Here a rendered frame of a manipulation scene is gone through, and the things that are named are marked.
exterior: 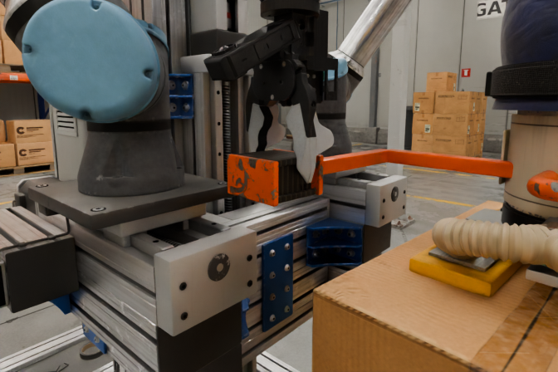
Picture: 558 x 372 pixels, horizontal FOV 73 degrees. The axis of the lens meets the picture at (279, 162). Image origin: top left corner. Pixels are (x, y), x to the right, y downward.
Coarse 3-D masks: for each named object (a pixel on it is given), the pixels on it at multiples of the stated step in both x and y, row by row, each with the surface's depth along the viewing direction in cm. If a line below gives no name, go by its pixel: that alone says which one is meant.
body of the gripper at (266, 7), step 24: (288, 0) 42; (312, 0) 43; (312, 24) 46; (288, 48) 44; (312, 48) 47; (264, 72) 46; (288, 72) 43; (312, 72) 46; (336, 72) 48; (264, 96) 46; (288, 96) 43; (336, 96) 48
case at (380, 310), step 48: (432, 240) 61; (336, 288) 45; (384, 288) 45; (432, 288) 45; (528, 288) 45; (336, 336) 43; (384, 336) 38; (432, 336) 36; (480, 336) 36; (528, 336) 36
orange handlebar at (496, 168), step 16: (336, 160) 54; (352, 160) 56; (368, 160) 59; (384, 160) 62; (400, 160) 61; (416, 160) 59; (432, 160) 58; (448, 160) 56; (464, 160) 54; (480, 160) 53; (496, 160) 52; (496, 176) 52; (544, 176) 41; (544, 192) 39
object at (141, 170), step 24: (168, 120) 56; (96, 144) 51; (120, 144) 51; (144, 144) 52; (168, 144) 55; (96, 168) 51; (120, 168) 52; (144, 168) 52; (168, 168) 54; (96, 192) 51; (120, 192) 50; (144, 192) 51
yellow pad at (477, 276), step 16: (416, 256) 50; (432, 256) 50; (448, 256) 48; (416, 272) 49; (432, 272) 47; (448, 272) 46; (464, 272) 45; (480, 272) 45; (496, 272) 45; (512, 272) 48; (464, 288) 45; (480, 288) 43; (496, 288) 44
